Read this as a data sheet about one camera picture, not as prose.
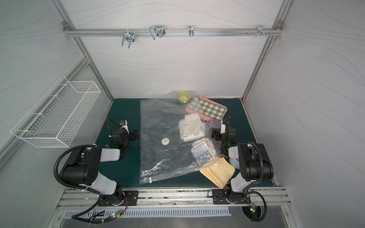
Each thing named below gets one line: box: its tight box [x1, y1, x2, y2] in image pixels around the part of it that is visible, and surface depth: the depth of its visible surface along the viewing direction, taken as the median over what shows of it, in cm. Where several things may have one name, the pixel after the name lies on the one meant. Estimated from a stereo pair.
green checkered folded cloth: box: [186, 95, 228, 121], surface depth 117 cm
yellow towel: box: [199, 156, 236, 190], surface depth 82 cm
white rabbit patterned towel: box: [178, 113, 205, 143], surface depth 100 cm
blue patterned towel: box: [191, 138, 215, 165], surface depth 88 cm
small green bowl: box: [177, 92, 191, 104], surface depth 120 cm
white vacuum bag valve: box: [161, 137, 170, 146], surface depth 97 cm
